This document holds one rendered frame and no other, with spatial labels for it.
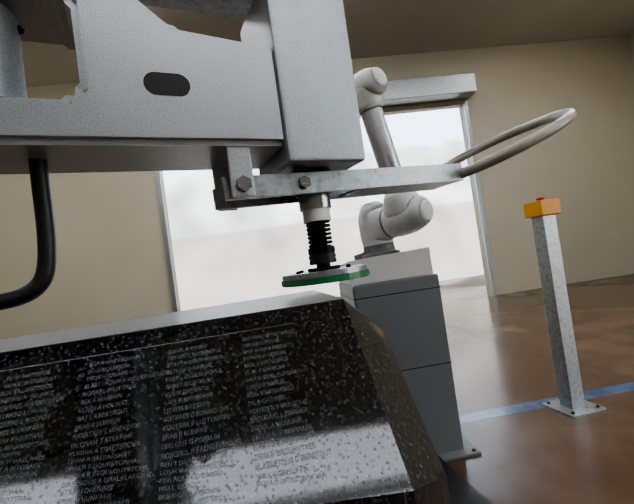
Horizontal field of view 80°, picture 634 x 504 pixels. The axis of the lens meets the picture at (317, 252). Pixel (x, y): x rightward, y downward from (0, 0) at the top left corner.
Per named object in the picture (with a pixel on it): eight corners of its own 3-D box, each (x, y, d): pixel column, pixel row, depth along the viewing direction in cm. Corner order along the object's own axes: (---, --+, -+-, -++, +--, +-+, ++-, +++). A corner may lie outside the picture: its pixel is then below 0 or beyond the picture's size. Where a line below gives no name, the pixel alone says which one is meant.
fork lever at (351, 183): (229, 196, 76) (225, 171, 76) (212, 213, 93) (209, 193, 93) (474, 176, 106) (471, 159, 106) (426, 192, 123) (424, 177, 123)
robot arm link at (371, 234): (377, 247, 201) (369, 207, 202) (404, 240, 187) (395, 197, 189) (355, 250, 190) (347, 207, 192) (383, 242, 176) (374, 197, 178)
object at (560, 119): (517, 161, 92) (513, 150, 91) (394, 202, 136) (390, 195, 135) (610, 97, 112) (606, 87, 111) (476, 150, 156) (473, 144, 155)
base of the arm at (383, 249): (354, 262, 199) (352, 251, 200) (396, 254, 197) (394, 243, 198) (354, 261, 181) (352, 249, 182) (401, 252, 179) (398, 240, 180)
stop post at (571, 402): (606, 409, 188) (572, 194, 191) (573, 418, 184) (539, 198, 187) (571, 396, 208) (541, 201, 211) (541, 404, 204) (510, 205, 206)
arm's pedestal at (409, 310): (348, 427, 209) (328, 283, 211) (434, 411, 214) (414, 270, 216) (369, 477, 159) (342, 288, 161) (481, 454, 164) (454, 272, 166)
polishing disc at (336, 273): (302, 287, 80) (300, 271, 80) (270, 287, 99) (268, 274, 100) (388, 273, 89) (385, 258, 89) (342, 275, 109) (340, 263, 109)
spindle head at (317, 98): (215, 175, 74) (185, -47, 75) (199, 199, 94) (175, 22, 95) (369, 171, 89) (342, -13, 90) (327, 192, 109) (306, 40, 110)
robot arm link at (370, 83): (405, 233, 188) (444, 223, 171) (385, 242, 177) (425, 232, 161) (355, 84, 184) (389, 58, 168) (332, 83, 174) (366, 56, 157)
